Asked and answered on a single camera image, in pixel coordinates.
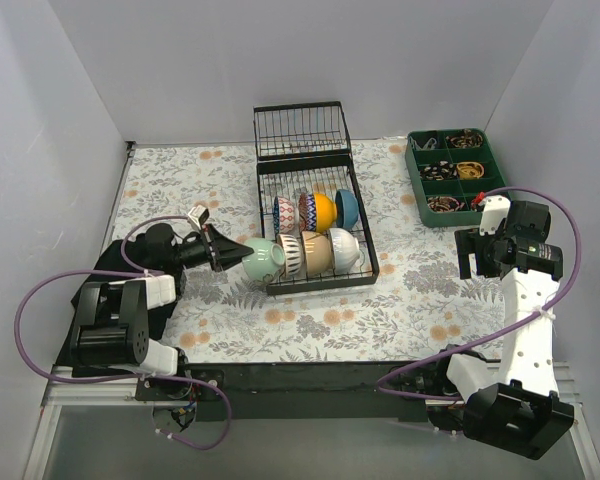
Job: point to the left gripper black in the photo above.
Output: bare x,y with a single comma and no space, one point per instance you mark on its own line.
214,248

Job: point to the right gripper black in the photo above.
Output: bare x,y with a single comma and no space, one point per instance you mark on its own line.
468,245

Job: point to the mint green bowl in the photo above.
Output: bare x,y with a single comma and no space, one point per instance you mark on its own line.
266,263

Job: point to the white bowl patterned rim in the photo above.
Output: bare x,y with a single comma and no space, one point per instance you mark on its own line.
294,254

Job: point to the blue patterned bowl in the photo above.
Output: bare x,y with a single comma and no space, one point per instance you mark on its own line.
285,216

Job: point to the black wire dish rack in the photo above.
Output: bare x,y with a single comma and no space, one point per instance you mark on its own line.
306,148

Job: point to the red patterned bowl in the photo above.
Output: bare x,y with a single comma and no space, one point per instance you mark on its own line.
307,212

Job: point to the yellow bowl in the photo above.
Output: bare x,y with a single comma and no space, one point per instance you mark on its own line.
326,212

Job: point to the plain white bowl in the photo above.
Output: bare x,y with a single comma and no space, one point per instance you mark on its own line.
345,250

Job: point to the blue ceramic bowl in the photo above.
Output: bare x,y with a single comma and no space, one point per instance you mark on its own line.
347,209

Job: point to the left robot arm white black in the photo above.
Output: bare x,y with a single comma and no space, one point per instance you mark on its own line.
150,289

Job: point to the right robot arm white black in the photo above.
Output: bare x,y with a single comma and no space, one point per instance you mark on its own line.
517,408

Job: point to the brown floral bands in tray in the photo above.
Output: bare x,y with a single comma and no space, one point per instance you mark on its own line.
445,204

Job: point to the yellow bands in tray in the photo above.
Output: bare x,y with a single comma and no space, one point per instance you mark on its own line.
470,170

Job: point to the green compartment organizer tray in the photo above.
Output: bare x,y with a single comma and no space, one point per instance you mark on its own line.
453,145

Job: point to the black white bands in tray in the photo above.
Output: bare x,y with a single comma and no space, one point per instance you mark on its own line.
439,171

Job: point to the black cloth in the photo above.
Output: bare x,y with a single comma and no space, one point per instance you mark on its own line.
101,342

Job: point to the black front base bar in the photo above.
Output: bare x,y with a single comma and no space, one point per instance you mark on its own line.
308,390

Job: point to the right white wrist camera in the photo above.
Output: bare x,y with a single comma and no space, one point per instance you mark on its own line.
494,209

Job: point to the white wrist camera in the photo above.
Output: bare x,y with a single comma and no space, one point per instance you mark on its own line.
494,209
197,217

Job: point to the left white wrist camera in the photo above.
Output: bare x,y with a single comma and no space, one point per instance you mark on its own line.
197,217

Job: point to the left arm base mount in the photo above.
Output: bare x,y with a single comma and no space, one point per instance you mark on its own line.
188,397

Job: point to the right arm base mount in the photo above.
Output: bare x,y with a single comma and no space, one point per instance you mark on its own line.
431,380

